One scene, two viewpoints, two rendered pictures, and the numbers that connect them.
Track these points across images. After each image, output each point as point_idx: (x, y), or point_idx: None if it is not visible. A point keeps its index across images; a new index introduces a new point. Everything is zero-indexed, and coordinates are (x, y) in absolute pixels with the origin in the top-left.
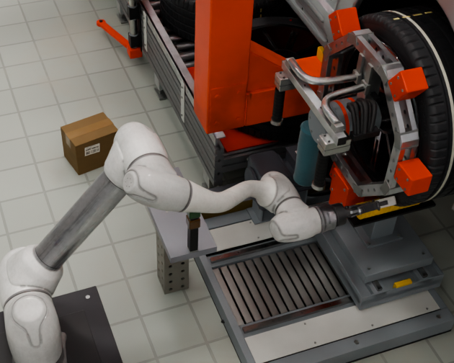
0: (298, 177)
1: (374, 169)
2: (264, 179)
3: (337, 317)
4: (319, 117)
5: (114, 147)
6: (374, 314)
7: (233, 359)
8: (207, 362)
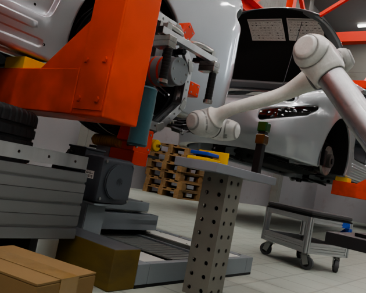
0: (147, 139)
1: None
2: (212, 109)
3: (168, 237)
4: (203, 53)
5: (333, 47)
6: (150, 231)
7: (237, 278)
8: (254, 285)
